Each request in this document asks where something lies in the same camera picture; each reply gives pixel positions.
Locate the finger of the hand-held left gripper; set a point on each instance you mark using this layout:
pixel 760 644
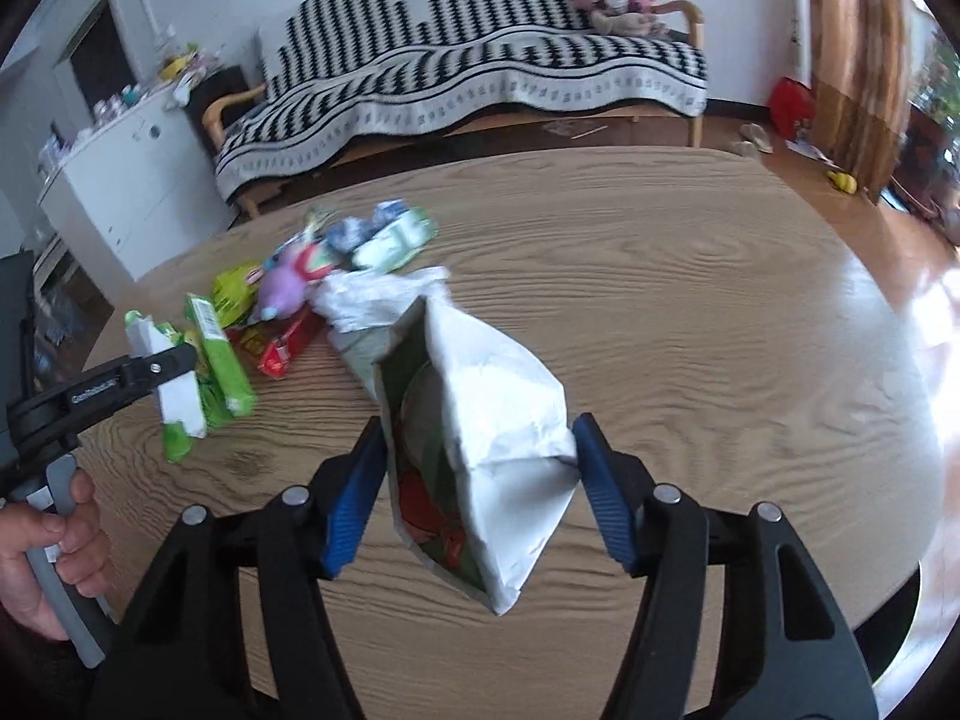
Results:
pixel 135 373

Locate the brown curtain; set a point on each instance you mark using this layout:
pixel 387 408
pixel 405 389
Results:
pixel 855 60

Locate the yellow-green wrapper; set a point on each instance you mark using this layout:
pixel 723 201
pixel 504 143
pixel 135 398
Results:
pixel 234 292

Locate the long green wrapper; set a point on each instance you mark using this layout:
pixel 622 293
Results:
pixel 221 360

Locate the white and green wrapper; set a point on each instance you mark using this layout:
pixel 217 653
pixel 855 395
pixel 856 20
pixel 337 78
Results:
pixel 176 405

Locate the white cabinet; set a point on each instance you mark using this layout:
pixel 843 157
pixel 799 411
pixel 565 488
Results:
pixel 142 180

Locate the white snack bag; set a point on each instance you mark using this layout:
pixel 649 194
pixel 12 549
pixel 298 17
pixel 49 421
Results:
pixel 487 420

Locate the beige plush toy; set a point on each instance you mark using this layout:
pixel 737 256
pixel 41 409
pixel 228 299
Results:
pixel 626 21

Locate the paper sheets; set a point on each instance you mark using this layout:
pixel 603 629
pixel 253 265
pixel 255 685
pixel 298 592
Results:
pixel 810 151

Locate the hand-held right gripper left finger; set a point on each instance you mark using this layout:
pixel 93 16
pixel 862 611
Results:
pixel 352 510

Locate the crumpled white plastic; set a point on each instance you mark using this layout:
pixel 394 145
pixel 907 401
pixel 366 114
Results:
pixel 367 300

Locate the person's left hand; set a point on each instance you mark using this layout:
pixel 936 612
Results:
pixel 30 577

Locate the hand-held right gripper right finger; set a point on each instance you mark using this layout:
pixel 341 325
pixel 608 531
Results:
pixel 600 495

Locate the purple and pink wrapper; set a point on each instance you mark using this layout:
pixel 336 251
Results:
pixel 281 289

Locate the clutter of small items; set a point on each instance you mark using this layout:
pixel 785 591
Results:
pixel 124 101

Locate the yellow toy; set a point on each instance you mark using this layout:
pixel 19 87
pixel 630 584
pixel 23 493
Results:
pixel 843 182

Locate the blue and white crumpled wrapper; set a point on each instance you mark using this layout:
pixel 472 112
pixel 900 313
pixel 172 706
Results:
pixel 349 234

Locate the red white green wrapper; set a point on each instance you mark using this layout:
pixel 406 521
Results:
pixel 319 261

